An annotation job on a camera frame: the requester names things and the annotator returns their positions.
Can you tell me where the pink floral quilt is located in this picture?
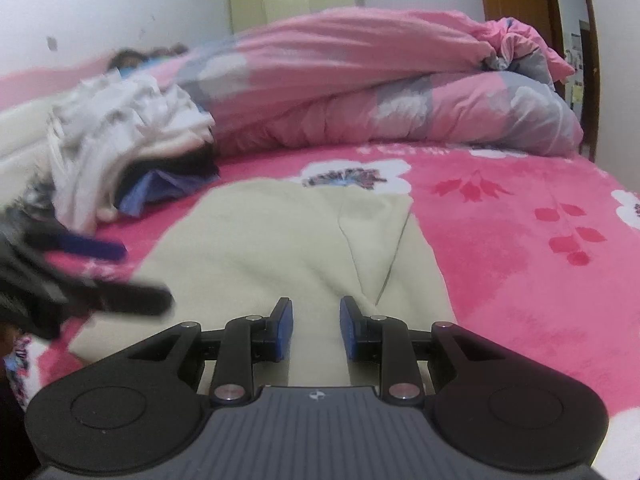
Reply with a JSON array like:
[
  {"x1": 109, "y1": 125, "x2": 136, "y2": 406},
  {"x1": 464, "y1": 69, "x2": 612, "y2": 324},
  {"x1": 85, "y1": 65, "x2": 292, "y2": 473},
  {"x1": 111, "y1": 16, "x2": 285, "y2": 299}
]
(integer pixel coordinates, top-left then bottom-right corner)
[{"x1": 150, "y1": 6, "x2": 584, "y2": 159}]

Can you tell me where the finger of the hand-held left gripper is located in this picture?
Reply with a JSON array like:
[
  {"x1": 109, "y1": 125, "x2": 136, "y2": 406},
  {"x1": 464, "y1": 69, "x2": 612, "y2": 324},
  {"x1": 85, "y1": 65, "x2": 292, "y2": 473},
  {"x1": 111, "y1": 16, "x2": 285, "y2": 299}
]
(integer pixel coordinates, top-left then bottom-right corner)
[
  {"x1": 47, "y1": 267, "x2": 174, "y2": 319},
  {"x1": 25, "y1": 224, "x2": 128, "y2": 264}
]

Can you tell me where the cream fleece garment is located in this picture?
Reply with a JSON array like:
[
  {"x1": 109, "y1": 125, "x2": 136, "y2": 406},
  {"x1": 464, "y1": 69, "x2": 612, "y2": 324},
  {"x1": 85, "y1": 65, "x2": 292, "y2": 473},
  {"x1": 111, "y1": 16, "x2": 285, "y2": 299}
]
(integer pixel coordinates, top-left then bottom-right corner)
[{"x1": 132, "y1": 122, "x2": 216, "y2": 163}]

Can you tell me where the pile of white clothes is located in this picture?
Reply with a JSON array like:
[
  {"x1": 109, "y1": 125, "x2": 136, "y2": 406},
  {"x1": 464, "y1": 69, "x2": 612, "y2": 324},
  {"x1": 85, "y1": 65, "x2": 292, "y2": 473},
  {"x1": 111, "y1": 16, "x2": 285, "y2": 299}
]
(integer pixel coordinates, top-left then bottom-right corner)
[{"x1": 46, "y1": 71, "x2": 217, "y2": 237}]

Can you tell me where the pink flower-print bed blanket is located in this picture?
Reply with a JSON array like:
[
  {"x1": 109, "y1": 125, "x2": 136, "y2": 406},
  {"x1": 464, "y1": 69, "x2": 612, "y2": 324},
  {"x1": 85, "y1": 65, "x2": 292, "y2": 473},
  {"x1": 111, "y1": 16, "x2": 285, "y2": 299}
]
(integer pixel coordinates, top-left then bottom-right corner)
[{"x1": 0, "y1": 55, "x2": 640, "y2": 480}]

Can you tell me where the light blue garment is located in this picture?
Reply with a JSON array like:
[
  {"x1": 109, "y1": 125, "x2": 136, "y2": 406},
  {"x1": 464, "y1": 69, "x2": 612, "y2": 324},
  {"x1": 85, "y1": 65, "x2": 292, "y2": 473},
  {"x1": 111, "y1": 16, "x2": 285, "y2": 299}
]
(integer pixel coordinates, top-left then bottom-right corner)
[{"x1": 117, "y1": 170, "x2": 203, "y2": 218}]

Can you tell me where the black garment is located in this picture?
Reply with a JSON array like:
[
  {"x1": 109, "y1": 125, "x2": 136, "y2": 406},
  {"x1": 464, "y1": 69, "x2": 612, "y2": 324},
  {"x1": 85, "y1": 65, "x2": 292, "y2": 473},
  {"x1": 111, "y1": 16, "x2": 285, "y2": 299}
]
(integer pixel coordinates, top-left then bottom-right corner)
[{"x1": 119, "y1": 144, "x2": 222, "y2": 197}]

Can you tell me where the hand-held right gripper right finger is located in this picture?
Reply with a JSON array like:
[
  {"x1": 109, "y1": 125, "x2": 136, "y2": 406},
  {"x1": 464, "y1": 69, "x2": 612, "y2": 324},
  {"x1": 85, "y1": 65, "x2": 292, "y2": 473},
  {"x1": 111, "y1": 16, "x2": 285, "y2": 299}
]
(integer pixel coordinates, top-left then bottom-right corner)
[{"x1": 339, "y1": 297, "x2": 506, "y2": 405}]

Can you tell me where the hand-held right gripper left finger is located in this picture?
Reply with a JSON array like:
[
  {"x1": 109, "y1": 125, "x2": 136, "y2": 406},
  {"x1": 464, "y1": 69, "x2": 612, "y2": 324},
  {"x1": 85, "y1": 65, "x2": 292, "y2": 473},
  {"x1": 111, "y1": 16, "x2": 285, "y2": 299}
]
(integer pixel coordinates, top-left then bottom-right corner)
[{"x1": 127, "y1": 298, "x2": 295, "y2": 405}]

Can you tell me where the beige zip jacket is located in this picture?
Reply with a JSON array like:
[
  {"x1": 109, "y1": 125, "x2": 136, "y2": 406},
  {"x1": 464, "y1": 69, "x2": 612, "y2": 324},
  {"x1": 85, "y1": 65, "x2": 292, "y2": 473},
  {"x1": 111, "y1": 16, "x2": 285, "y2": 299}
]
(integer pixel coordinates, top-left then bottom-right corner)
[{"x1": 70, "y1": 180, "x2": 457, "y2": 389}]

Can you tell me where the cream bedding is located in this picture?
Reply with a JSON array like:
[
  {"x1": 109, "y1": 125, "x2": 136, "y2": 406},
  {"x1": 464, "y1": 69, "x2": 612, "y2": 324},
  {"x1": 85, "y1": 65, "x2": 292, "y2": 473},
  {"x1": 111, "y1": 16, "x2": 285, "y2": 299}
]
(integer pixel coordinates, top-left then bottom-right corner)
[{"x1": 0, "y1": 97, "x2": 56, "y2": 181}]

